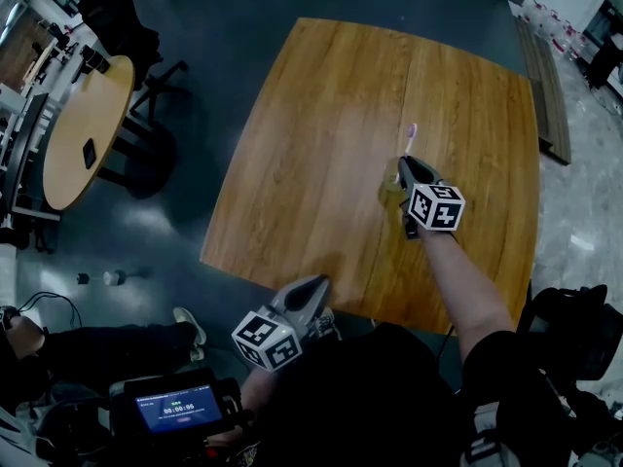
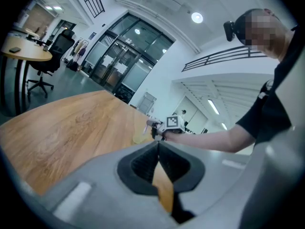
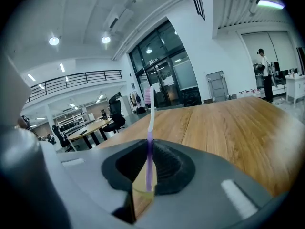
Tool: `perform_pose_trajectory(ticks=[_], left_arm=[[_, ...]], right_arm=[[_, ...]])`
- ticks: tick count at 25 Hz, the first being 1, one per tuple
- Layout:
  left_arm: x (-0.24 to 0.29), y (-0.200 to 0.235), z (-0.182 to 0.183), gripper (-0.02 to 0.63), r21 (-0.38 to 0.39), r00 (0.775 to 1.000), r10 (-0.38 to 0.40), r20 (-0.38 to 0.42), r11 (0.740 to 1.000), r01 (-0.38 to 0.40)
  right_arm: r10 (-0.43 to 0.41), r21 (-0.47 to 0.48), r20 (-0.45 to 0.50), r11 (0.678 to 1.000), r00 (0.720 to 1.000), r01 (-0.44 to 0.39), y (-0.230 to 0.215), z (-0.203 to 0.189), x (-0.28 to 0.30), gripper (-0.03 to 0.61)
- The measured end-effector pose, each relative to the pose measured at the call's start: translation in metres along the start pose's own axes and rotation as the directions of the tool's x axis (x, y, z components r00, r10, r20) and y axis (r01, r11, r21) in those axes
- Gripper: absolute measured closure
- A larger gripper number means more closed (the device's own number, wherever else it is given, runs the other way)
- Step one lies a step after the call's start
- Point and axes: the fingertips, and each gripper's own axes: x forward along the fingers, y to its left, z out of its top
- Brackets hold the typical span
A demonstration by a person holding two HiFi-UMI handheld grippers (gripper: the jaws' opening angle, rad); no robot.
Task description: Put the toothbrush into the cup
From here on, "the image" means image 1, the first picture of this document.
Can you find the wooden slatted platform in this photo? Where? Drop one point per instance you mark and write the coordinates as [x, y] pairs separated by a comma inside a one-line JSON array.
[[545, 90]]

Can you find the small white floor object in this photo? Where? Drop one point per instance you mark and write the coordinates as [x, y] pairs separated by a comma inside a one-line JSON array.
[[114, 278]]

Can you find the person's black shirt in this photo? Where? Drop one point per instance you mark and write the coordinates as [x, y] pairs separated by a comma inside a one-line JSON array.
[[370, 406]]

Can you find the dark backpack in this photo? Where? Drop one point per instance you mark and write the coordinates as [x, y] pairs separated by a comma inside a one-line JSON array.
[[44, 436]]

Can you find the small black floor object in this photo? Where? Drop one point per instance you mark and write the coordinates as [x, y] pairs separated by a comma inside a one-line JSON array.
[[83, 278]]

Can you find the square wooden table white legs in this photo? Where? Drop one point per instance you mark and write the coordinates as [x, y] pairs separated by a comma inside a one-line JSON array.
[[316, 163]]

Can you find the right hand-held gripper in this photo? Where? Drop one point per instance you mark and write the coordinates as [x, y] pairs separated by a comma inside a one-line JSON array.
[[435, 207]]

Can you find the person's left forearm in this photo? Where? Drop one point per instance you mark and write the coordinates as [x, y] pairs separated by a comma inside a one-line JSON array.
[[258, 389]]

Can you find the black phone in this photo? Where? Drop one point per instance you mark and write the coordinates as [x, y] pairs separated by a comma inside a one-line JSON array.
[[89, 154]]

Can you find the clear glass with yellow liquid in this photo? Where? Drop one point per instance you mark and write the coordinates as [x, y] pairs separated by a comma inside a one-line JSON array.
[[389, 188]]

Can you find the row of clear water jugs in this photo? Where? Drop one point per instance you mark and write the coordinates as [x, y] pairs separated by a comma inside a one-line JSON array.
[[555, 29]]

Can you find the small black box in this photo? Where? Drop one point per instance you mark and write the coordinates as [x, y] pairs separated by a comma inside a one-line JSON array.
[[95, 60]]

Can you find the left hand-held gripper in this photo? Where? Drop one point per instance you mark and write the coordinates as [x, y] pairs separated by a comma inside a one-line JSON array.
[[265, 341]]

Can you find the black screen device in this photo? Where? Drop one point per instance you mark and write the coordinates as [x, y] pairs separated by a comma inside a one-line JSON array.
[[177, 406]]

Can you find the person's right forearm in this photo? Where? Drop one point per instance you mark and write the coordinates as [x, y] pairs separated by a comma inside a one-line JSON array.
[[462, 290]]

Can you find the round wooden table black base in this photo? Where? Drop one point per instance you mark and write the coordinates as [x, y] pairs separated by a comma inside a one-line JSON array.
[[83, 139]]

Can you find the pink toothbrush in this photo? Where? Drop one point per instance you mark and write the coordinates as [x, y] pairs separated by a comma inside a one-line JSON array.
[[411, 136]]

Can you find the black office chair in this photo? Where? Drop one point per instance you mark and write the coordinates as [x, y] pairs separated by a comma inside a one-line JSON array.
[[584, 329], [121, 32]]

